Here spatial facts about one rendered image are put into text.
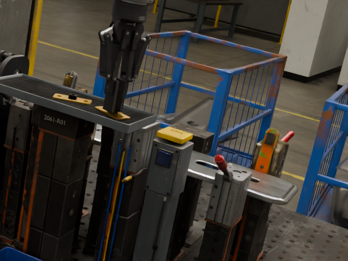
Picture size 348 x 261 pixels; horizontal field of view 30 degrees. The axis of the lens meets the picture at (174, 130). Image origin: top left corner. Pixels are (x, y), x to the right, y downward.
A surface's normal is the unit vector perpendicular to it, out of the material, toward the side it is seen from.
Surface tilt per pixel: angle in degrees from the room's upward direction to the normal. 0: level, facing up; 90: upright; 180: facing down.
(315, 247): 0
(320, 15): 90
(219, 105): 90
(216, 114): 90
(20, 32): 91
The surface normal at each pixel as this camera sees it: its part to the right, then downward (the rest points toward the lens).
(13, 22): 0.87, 0.30
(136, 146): -0.40, 0.18
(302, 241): 0.19, -0.94
